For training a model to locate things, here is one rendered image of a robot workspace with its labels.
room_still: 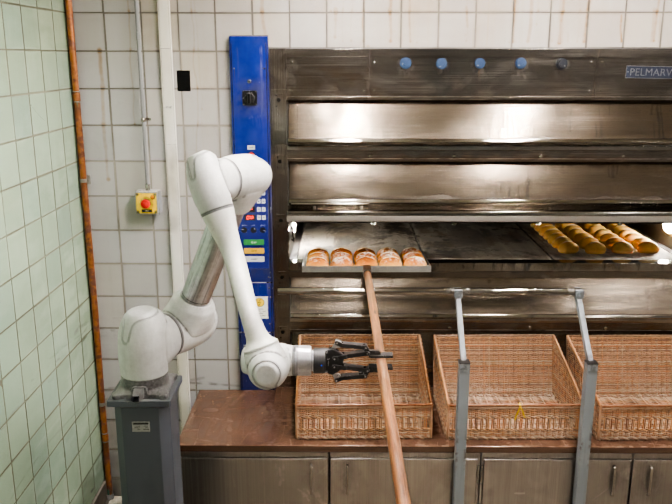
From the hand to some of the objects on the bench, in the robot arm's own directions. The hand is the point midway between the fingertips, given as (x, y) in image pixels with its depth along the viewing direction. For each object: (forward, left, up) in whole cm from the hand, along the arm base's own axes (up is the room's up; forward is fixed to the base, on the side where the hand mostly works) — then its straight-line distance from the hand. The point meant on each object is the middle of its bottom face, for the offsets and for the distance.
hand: (381, 360), depth 226 cm
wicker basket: (-2, +90, -61) cm, 108 cm away
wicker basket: (+59, +89, -61) cm, 123 cm away
